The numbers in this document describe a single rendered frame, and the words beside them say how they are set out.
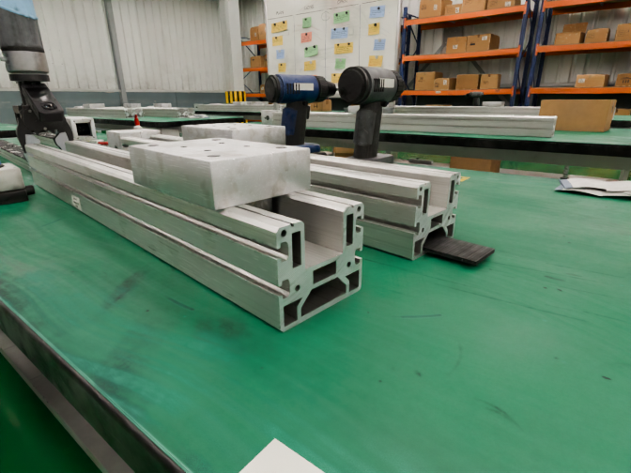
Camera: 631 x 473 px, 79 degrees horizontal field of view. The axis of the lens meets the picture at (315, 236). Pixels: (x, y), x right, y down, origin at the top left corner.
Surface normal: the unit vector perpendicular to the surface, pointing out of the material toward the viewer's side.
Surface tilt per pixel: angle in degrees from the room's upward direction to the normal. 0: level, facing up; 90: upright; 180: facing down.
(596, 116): 89
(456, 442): 0
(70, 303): 0
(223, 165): 90
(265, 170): 90
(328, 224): 90
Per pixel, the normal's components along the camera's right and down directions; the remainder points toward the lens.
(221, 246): -0.70, 0.25
